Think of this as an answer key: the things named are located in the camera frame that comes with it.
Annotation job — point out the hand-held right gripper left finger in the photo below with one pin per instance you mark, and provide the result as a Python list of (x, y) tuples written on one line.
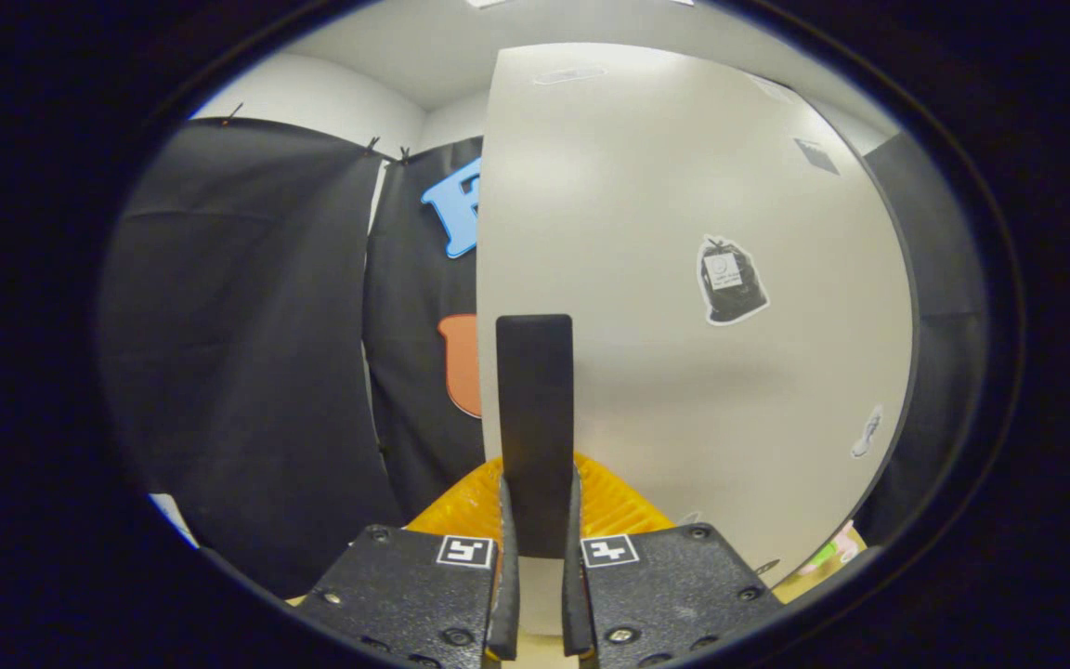
[(503, 613)]

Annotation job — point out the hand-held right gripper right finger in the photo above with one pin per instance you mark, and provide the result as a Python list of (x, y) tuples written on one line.
[(576, 613)]

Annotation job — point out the beige cabinet door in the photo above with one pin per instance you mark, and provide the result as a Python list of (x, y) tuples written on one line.
[(684, 400)]

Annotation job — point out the green and pink toy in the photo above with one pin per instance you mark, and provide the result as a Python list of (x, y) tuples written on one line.
[(846, 544)]

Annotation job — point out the black backdrop cloth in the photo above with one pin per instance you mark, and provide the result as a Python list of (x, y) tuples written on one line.
[(247, 325)]

